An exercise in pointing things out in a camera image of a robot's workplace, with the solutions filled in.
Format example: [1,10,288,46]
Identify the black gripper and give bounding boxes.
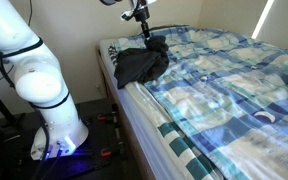
[129,0,151,40]

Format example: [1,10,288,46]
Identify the black cloth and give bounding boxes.
[113,35,170,90]

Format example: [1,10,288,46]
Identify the white bed mattress sheet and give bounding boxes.
[98,37,185,180]

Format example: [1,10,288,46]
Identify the blue plaid blanket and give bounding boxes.
[112,25,288,180]

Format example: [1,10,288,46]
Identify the teal white striped sheet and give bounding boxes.
[123,80,226,180]

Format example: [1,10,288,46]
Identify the brown wooden bed frame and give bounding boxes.
[95,46,156,180]

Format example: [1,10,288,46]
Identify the orange handled black clamp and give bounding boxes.
[99,142,125,158]
[96,112,119,123]

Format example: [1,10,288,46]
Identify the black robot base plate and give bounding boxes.
[3,99,133,180]

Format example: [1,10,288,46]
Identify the black cable on wall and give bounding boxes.
[27,0,34,27]

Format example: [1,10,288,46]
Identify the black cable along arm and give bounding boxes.
[0,29,71,180]

